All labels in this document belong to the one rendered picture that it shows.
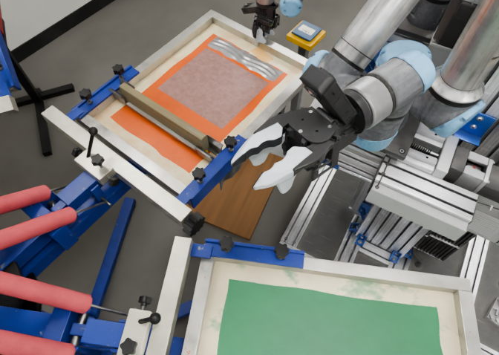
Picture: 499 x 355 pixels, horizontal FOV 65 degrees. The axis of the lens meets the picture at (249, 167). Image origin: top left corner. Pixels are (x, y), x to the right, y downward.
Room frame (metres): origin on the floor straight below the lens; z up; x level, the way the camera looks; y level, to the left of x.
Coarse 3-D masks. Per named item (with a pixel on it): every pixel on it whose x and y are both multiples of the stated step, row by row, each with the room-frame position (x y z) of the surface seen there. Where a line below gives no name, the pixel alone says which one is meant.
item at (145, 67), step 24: (192, 24) 1.45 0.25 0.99; (216, 24) 1.49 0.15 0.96; (168, 48) 1.29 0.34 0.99; (264, 48) 1.32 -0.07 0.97; (144, 72) 1.17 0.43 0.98; (288, 96) 1.03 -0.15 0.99; (96, 120) 0.91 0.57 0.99; (264, 120) 0.91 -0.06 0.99; (120, 144) 0.80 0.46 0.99; (144, 168) 0.70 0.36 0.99
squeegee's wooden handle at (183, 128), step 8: (120, 88) 1.01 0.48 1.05; (128, 88) 1.00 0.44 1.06; (128, 96) 0.98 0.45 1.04; (136, 96) 0.96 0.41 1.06; (144, 96) 0.96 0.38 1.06; (136, 104) 0.96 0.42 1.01; (144, 104) 0.93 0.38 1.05; (152, 104) 0.92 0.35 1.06; (152, 112) 0.91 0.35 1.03; (160, 112) 0.89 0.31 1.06; (168, 112) 0.89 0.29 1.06; (160, 120) 0.89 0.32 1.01; (168, 120) 0.86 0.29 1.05; (176, 120) 0.85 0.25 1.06; (176, 128) 0.84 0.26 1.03; (184, 128) 0.82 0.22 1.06; (192, 128) 0.81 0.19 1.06; (184, 136) 0.82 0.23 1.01; (192, 136) 0.79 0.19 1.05; (200, 136) 0.78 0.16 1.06; (200, 144) 0.77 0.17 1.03; (208, 144) 0.79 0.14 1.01
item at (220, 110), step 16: (240, 64) 1.24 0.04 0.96; (224, 80) 1.14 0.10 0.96; (240, 80) 1.14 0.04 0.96; (256, 80) 1.14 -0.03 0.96; (208, 96) 1.06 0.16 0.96; (224, 96) 1.06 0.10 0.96; (240, 96) 1.06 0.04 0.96; (256, 96) 1.06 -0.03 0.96; (192, 112) 0.97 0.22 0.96; (208, 112) 0.97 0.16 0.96; (224, 112) 0.97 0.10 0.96; (240, 112) 0.97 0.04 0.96; (208, 128) 0.89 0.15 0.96; (224, 128) 0.89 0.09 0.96; (160, 144) 0.82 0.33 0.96; (176, 144) 0.82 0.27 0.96; (176, 160) 0.75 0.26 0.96; (192, 160) 0.75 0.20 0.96
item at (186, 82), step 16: (208, 48) 1.33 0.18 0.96; (240, 48) 1.33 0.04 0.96; (176, 64) 1.24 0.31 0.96; (192, 64) 1.24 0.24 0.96; (208, 64) 1.24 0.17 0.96; (224, 64) 1.24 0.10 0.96; (160, 80) 1.14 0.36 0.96; (176, 80) 1.14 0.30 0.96; (192, 80) 1.14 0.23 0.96; (208, 80) 1.14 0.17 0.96; (160, 96) 1.06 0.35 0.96; (176, 96) 1.06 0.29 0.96; (192, 96) 1.06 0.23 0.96; (128, 112) 0.97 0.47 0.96; (176, 112) 0.97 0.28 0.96; (128, 128) 0.89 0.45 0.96; (144, 128) 0.89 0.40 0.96; (160, 128) 0.89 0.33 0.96
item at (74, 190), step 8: (80, 176) 0.64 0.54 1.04; (88, 176) 0.64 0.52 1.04; (72, 184) 0.61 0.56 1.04; (80, 184) 0.61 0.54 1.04; (88, 184) 0.61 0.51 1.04; (96, 184) 0.62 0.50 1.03; (104, 184) 0.63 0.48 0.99; (64, 192) 0.58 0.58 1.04; (72, 192) 0.58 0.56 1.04; (80, 192) 0.58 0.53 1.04; (88, 192) 0.59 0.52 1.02; (64, 200) 0.55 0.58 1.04; (72, 200) 0.55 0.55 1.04; (80, 200) 0.56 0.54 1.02
